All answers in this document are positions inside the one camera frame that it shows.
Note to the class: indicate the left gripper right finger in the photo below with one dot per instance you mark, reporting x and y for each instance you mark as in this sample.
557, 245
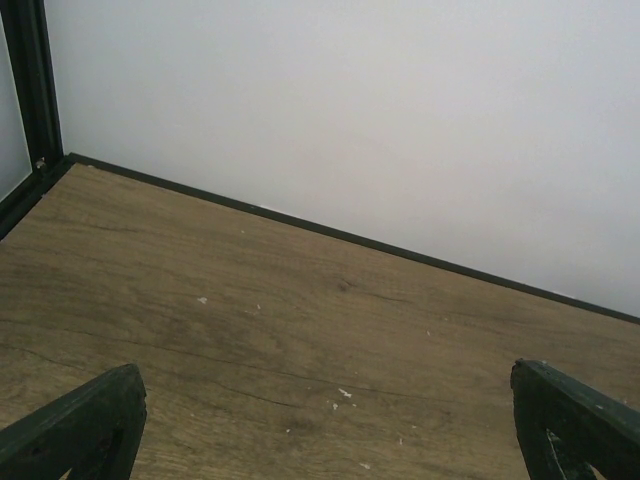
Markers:
568, 430

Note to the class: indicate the black aluminium frame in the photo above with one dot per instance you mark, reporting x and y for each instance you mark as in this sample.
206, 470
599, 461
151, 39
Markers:
27, 38

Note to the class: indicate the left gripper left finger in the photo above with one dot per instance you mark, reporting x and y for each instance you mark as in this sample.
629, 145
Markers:
91, 432

